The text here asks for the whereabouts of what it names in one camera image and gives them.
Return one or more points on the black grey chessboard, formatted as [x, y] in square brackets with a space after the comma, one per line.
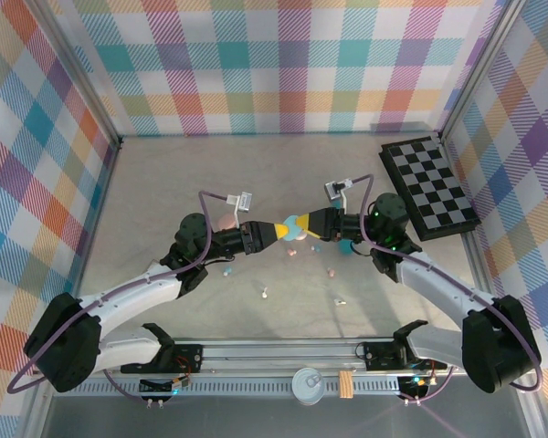
[431, 187]

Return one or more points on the pink earbud charging case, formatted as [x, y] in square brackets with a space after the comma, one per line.
[225, 222]

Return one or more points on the aluminium side rail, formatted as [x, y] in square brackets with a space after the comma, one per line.
[477, 260]

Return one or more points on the blue earbud charging case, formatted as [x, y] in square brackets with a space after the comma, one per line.
[292, 224]

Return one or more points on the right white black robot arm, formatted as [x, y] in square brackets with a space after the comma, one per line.
[438, 283]

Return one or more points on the aluminium frame post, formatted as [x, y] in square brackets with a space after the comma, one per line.
[82, 77]
[479, 68]

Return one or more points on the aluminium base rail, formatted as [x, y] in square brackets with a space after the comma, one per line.
[278, 353]

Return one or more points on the black controller board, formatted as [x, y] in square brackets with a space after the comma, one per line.
[164, 385]
[413, 385]

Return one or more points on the small cork block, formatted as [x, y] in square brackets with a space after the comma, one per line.
[344, 385]

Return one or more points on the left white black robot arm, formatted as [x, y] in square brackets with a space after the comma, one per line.
[132, 292]

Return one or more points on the silver tin can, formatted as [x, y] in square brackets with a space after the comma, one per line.
[307, 388]

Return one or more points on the white earbud charging case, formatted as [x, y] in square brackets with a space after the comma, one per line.
[303, 236]

